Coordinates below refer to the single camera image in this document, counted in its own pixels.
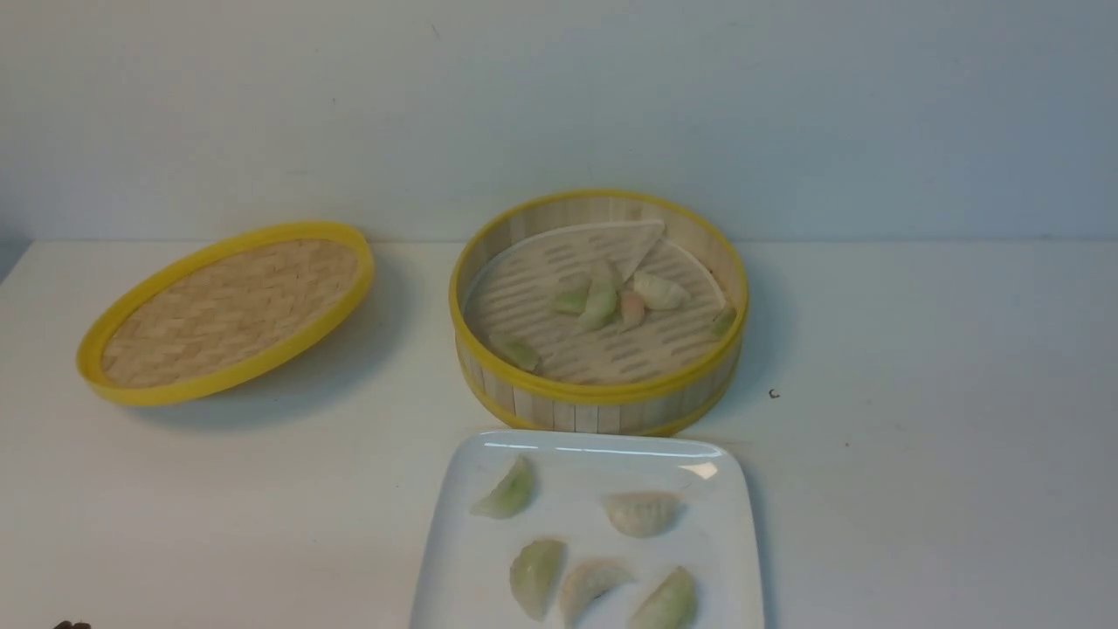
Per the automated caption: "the white dumpling plate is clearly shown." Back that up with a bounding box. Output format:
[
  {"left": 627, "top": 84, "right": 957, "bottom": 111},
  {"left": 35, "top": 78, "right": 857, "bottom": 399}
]
[
  {"left": 601, "top": 490, "right": 683, "bottom": 540},
  {"left": 558, "top": 557, "right": 638, "bottom": 628}
]

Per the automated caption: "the white dumpling plate front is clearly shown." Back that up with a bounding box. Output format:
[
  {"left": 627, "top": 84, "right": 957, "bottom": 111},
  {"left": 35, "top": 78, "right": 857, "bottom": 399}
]
[{"left": 558, "top": 557, "right": 638, "bottom": 628}]

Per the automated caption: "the white square plate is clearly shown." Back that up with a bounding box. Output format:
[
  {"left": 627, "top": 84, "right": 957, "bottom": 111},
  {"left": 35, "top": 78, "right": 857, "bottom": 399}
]
[{"left": 409, "top": 430, "right": 767, "bottom": 628}]

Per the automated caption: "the pale green dumpling steamer left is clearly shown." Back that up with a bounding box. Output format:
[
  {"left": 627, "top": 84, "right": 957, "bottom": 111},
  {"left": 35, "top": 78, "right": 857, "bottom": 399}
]
[{"left": 550, "top": 275, "right": 591, "bottom": 317}]

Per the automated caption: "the yellow rimmed bamboo steamer basket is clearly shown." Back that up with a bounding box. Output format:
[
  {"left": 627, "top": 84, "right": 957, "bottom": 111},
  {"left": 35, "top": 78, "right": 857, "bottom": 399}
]
[{"left": 451, "top": 190, "right": 749, "bottom": 435}]

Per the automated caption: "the green dumpling steamer centre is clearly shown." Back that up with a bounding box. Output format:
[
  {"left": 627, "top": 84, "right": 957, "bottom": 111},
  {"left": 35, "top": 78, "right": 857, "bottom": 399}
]
[{"left": 576, "top": 259, "right": 620, "bottom": 333}]

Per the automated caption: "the pink dumpling in steamer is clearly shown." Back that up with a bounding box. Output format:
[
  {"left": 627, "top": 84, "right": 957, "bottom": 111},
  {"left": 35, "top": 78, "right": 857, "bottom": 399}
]
[{"left": 618, "top": 290, "right": 646, "bottom": 334}]

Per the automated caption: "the white dumpling in steamer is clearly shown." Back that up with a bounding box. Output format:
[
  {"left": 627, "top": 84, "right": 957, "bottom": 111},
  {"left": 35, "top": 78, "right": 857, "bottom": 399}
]
[{"left": 631, "top": 270, "right": 691, "bottom": 311}]

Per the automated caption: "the green dumpling steamer right edge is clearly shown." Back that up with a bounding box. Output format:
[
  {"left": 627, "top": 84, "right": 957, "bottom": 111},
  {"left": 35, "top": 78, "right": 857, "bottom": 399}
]
[{"left": 707, "top": 304, "right": 737, "bottom": 339}]

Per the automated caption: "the yellow rimmed bamboo steamer lid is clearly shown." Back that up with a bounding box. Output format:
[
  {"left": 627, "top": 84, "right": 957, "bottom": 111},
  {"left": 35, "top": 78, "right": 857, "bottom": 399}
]
[{"left": 75, "top": 220, "right": 375, "bottom": 407}]

